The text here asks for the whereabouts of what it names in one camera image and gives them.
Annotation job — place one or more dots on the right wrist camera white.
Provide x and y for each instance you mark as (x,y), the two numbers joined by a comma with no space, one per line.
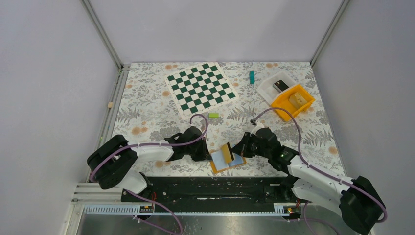
(257,127)

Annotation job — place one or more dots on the teal block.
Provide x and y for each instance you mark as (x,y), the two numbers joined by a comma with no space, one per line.
(251,77)

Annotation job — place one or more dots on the aluminium rail front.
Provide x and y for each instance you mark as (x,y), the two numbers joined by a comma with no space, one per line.
(117,201)

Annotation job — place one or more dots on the gold cards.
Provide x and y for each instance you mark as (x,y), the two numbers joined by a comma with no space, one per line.
(297,100)

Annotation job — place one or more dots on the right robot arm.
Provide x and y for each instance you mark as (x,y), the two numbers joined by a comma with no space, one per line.
(355,200)

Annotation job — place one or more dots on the orange leather card holder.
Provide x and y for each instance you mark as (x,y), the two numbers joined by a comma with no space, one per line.
(218,163)

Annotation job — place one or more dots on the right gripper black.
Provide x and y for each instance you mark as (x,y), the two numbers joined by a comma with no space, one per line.
(242,148)

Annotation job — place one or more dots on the orange plastic bin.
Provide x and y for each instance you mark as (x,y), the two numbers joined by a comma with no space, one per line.
(283,100)

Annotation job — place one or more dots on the black card in white bin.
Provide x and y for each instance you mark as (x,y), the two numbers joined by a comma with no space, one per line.
(280,86)

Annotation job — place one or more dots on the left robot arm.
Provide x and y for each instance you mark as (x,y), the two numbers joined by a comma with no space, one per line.
(112,164)

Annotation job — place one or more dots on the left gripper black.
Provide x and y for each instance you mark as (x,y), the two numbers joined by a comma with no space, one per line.
(204,154)

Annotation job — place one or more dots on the lime green block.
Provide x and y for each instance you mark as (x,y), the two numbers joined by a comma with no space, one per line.
(214,115)

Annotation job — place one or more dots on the green white chessboard mat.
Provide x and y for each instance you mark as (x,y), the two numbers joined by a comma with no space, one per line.
(200,88)

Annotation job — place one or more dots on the white plastic bin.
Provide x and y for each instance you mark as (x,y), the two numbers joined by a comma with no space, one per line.
(271,88)

